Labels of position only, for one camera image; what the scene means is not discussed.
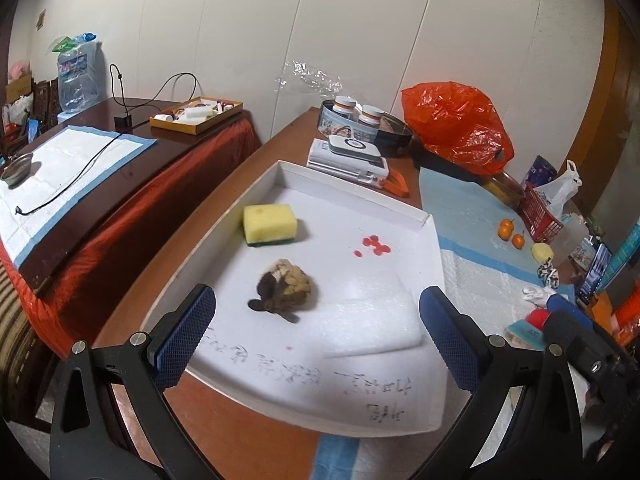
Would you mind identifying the clear plastic container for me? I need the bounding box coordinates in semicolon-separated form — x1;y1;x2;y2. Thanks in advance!
552;212;593;261

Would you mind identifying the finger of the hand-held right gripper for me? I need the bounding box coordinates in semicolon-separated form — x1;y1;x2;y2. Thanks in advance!
544;292;640;411

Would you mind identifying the clear plastic film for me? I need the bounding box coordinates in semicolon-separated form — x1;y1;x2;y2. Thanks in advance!
274;59;343;97

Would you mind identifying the teal carton box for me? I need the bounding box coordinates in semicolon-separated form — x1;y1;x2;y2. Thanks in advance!
602;222;640;291

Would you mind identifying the cardboard tray of small items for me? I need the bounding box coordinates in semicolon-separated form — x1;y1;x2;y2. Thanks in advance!
150;96;244;136

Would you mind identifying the striped brown cushion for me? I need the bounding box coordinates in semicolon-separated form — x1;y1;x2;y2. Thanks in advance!
0;260;61;426

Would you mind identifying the dark carved wooden chair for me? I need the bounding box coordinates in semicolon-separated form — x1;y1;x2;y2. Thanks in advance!
32;77;61;133

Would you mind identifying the orange plastic bag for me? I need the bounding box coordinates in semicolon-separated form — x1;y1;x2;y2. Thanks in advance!
401;81;515;176

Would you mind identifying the dark wooden side table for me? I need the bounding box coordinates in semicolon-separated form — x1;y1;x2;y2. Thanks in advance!
0;97;261;291

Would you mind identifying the white rounded device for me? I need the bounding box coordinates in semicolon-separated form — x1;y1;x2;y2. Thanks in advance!
327;135;388;171

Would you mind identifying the white plastic bag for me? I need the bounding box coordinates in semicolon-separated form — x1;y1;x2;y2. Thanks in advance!
537;160;583;217

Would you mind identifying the round printed tin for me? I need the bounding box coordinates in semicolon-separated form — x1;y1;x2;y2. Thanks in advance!
320;101;414;160

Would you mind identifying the red tablecloth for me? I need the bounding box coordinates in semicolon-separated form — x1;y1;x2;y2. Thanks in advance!
0;110;263;341

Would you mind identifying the white foam block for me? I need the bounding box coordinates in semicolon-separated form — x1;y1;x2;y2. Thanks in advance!
322;280;426;358

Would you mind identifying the leopard print cloth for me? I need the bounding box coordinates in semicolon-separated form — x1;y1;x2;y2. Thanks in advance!
537;259;561;289

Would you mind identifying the yellow green sponge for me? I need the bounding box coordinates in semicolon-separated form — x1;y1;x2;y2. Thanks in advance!
243;203;298;248

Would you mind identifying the large water jug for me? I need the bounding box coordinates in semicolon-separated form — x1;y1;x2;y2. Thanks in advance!
56;40;98;113

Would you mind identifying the white devices stack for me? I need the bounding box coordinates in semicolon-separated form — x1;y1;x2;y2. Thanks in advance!
306;139;391;187

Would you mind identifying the white foam tray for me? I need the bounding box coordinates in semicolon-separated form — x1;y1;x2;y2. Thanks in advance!
141;160;447;436

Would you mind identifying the black smartphone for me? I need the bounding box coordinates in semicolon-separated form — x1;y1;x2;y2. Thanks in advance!
577;242;612;306

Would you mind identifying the white blue-edged side pad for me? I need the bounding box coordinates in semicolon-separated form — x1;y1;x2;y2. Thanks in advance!
0;125;157;268

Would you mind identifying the small metal bowl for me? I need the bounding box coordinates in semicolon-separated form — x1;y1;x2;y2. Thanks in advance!
0;154;35;186

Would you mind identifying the brass metal basin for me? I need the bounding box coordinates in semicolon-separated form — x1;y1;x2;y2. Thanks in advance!
482;170;528;208

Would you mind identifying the brown plush toy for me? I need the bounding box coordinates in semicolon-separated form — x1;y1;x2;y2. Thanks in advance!
246;258;312;324

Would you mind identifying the white absorbent pad blue border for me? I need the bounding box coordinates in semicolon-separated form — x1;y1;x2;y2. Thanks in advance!
312;237;601;480

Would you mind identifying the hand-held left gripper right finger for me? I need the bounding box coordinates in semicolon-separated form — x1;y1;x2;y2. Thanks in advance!
419;286;576;480

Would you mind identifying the red plastic basket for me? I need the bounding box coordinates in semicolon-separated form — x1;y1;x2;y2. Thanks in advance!
520;182;566;245

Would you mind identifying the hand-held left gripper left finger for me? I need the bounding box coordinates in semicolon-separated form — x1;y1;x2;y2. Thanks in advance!
48;283;223;480

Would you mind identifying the orange handled tool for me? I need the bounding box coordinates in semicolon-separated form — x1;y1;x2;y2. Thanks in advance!
386;169;410;197

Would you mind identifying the thin black cable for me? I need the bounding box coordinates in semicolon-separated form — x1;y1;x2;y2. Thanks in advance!
15;64;200;217

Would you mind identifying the large orange plastic container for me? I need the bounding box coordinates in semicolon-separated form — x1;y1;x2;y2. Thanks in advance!
612;290;640;346

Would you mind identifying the light blue underpad sheet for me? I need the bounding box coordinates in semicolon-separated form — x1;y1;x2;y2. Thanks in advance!
419;166;538;273

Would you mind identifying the green blue plastic bag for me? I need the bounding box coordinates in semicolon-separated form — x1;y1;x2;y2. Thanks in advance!
51;32;97;53

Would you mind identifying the cardboard box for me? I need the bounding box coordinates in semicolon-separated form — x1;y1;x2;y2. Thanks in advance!
5;76;35;103

